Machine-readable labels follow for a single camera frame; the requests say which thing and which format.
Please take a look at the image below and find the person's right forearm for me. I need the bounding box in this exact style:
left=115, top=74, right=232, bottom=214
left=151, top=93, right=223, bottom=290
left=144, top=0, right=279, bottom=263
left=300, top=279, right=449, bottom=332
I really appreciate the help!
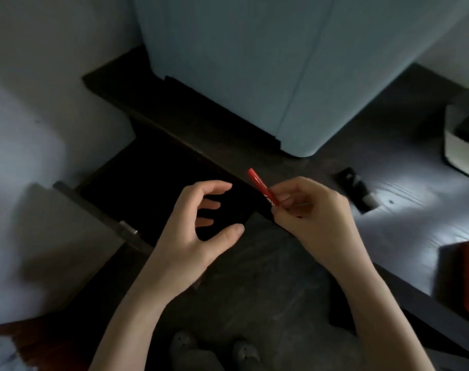
left=330, top=263, right=437, bottom=371

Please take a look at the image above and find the person's right hand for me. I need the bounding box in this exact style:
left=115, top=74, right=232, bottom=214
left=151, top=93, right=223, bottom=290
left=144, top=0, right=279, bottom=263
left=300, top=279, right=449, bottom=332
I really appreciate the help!
left=267, top=176, right=371, bottom=277

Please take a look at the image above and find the open dark wooden drawer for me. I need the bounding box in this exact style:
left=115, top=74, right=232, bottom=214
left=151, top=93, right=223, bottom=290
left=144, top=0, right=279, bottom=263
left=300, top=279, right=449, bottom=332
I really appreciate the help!
left=52, top=125, right=277, bottom=256

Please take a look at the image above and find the red tube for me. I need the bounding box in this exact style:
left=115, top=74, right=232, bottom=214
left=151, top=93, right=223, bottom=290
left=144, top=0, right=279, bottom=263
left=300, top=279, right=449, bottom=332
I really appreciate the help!
left=247, top=168, right=280, bottom=207

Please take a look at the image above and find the light blue cabinet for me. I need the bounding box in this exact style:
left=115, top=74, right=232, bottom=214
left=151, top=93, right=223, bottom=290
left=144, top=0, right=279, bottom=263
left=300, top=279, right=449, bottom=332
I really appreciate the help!
left=131, top=0, right=469, bottom=158

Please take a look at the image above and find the person's left hand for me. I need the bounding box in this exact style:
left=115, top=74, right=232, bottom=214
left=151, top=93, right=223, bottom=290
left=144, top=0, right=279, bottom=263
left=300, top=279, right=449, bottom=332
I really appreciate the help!
left=144, top=180, right=245, bottom=302

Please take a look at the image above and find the small black bottle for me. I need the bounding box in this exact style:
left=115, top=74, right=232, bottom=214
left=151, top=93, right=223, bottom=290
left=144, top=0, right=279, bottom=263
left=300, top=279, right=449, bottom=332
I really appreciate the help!
left=334, top=167, right=379, bottom=213

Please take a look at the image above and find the white box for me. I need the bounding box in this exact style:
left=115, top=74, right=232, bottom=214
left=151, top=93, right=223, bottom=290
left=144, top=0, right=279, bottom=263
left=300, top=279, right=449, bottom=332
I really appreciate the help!
left=444, top=82, right=469, bottom=179

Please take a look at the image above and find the grey slipper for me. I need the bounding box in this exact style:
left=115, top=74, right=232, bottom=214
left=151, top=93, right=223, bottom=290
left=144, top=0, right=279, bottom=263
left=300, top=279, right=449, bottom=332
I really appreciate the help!
left=231, top=339, right=263, bottom=371
left=170, top=331, right=216, bottom=371

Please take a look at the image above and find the person's left forearm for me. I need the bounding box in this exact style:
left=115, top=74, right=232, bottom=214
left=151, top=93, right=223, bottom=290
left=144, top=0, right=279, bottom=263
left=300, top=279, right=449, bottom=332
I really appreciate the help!
left=89, top=272, right=198, bottom=371

